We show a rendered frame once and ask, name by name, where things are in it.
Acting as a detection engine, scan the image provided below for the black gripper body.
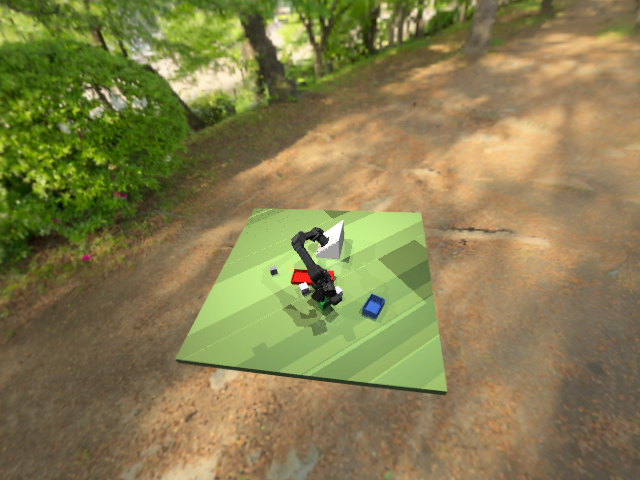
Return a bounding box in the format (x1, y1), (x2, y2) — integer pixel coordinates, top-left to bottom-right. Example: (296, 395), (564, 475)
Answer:
(312, 283), (342, 306)

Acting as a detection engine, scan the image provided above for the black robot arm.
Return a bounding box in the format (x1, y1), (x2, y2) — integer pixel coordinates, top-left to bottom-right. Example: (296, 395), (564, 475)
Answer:
(291, 227), (337, 302)

